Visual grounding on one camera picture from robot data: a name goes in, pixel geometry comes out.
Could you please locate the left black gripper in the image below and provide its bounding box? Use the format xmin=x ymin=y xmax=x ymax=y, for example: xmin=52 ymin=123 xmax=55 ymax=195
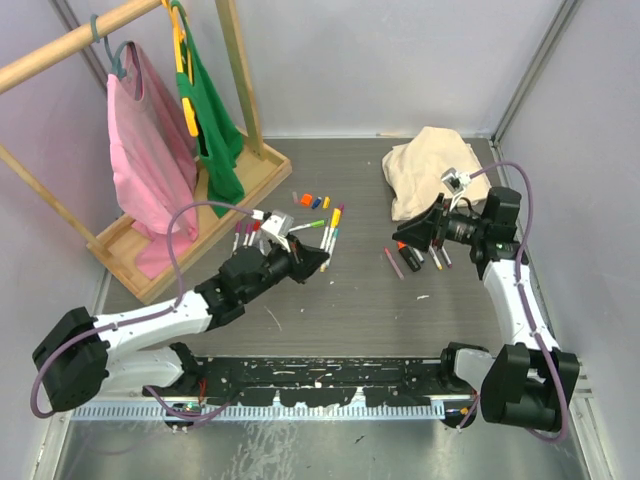
xmin=241 ymin=234 xmax=327 ymax=303

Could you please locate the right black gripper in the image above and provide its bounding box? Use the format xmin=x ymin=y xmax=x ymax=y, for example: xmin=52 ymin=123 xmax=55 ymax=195
xmin=392 ymin=193 xmax=487 ymax=254

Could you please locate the orange black highlighter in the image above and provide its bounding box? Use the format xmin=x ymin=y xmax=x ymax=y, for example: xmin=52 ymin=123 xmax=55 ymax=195
xmin=397 ymin=241 xmax=421 ymax=272

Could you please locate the pink pen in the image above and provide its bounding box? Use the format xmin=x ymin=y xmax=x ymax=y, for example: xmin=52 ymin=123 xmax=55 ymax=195
xmin=383 ymin=246 xmax=405 ymax=280

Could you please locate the yellow cap marker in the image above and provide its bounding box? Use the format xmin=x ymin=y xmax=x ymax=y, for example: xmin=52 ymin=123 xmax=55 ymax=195
xmin=320 ymin=208 xmax=341 ymax=251

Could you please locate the orange highlighter cap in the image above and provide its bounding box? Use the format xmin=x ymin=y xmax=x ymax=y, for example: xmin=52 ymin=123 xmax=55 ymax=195
xmin=300 ymin=194 xmax=313 ymax=207

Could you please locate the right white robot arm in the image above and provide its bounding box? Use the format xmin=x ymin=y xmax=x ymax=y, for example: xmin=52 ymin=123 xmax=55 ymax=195
xmin=392 ymin=187 xmax=580 ymax=443

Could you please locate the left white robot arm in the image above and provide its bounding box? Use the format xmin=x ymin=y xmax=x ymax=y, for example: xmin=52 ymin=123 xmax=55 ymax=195
xmin=30 ymin=235 xmax=329 ymax=418

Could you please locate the teal cap marker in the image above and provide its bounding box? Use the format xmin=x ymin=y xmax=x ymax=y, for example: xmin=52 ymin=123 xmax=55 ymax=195
xmin=320 ymin=228 xmax=340 ymax=272

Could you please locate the beige cloth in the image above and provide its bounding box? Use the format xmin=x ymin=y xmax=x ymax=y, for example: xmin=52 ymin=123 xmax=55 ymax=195
xmin=381 ymin=127 xmax=481 ymax=221

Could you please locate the red cap marker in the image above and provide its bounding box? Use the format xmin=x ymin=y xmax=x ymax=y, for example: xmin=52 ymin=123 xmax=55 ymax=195
xmin=246 ymin=220 xmax=260 ymax=246

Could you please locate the green shirt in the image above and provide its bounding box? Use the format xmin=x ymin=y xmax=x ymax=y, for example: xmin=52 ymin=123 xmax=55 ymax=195
xmin=171 ymin=1 xmax=245 ymax=217

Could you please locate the pink shirt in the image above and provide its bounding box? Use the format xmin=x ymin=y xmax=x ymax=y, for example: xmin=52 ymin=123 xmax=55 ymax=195
xmin=107 ymin=42 xmax=199 ymax=279

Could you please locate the yellow clothes hanger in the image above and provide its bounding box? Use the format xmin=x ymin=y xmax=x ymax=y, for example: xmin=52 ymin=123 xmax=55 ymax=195
xmin=161 ymin=0 xmax=199 ymax=137

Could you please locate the grey clothes hanger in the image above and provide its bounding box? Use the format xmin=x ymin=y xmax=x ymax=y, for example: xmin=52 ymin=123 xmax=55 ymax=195
xmin=89 ymin=13 xmax=139 ymax=81

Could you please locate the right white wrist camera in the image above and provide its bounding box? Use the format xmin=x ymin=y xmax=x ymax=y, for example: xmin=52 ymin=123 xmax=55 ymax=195
xmin=441 ymin=168 xmax=471 ymax=211

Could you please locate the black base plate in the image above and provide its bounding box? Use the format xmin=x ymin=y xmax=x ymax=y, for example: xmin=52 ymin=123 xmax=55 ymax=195
xmin=153 ymin=357 xmax=476 ymax=408

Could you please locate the slotted cable duct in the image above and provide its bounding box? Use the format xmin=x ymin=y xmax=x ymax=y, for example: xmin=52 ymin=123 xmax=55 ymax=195
xmin=71 ymin=399 xmax=446 ymax=421

